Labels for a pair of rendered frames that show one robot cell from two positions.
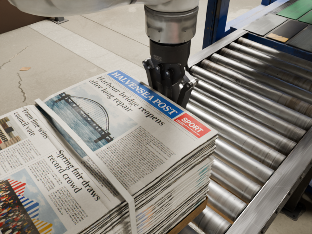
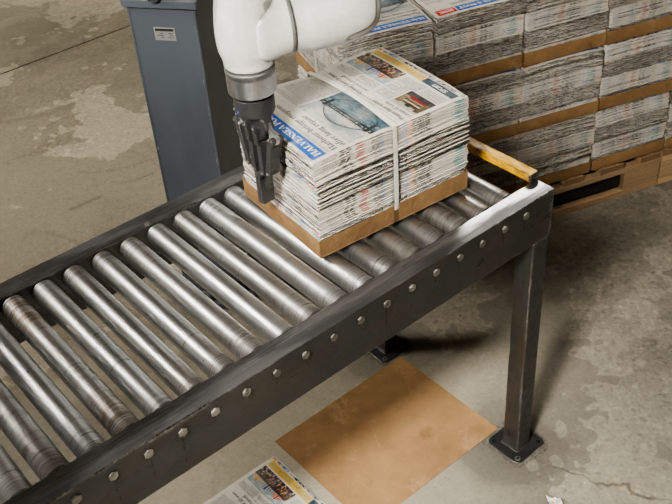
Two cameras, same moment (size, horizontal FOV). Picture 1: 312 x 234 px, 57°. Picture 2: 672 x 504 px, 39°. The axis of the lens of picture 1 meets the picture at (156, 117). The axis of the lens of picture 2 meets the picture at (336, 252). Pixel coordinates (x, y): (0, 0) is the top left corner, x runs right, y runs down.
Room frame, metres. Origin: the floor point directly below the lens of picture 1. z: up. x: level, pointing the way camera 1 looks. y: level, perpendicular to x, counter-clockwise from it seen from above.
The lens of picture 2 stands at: (1.98, 0.33, 1.96)
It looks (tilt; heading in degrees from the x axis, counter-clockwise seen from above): 38 degrees down; 189
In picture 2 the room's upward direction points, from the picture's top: 5 degrees counter-clockwise
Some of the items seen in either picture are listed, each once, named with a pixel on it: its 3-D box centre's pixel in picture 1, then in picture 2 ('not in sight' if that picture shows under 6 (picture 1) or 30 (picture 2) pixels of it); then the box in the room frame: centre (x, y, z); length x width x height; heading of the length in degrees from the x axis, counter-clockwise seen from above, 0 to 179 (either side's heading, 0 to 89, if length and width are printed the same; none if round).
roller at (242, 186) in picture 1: (183, 147); (244, 268); (0.55, -0.08, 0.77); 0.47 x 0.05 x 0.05; 46
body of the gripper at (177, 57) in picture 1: (169, 58); (255, 114); (0.48, -0.03, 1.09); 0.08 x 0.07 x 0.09; 46
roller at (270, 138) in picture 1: (223, 114); (160, 314); (0.69, -0.21, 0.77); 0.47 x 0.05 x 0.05; 46
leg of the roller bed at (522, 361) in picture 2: not in sight; (523, 347); (0.30, 0.51, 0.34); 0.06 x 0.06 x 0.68; 46
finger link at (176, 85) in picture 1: (173, 90); (255, 143); (0.48, -0.04, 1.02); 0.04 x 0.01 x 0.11; 136
